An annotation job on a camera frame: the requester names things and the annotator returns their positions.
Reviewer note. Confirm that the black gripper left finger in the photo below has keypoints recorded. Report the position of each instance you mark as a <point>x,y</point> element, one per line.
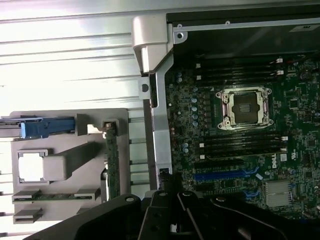
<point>105,217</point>

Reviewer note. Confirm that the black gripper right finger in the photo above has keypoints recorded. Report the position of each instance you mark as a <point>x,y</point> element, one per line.
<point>237,220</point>

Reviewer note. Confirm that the black expansion slot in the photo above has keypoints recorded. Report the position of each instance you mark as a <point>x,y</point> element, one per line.
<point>217,188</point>
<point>220,163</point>

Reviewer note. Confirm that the blue expansion slot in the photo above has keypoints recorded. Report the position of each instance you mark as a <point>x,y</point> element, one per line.
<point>220,176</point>

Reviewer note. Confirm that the silver finned chipset heatsink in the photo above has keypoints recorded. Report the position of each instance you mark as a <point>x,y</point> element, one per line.
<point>278,193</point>

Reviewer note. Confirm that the green RAM stick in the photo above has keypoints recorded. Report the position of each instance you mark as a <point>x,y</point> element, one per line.
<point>112,160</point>
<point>55,197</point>

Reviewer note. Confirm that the black RAM slot white latches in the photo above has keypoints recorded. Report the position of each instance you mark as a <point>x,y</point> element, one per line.
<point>242,153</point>
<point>237,63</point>
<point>237,74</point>
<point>242,141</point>

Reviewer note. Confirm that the grey plastic parts rack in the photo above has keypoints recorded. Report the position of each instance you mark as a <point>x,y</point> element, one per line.
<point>82,150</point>

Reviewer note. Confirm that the silver CPU chip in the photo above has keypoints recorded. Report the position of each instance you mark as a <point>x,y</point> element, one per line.
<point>30,167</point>

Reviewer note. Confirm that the blue plastic clip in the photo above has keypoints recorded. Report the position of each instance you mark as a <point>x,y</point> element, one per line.
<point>50,127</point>

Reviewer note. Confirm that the silver and black PC case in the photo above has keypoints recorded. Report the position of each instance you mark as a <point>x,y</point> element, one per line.
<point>161,125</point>

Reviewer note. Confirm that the silver CPU socket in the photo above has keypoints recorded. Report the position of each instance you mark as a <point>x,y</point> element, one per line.
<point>243,107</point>

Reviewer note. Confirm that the green Dell motherboard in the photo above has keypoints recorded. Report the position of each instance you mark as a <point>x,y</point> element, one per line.
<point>300,120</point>

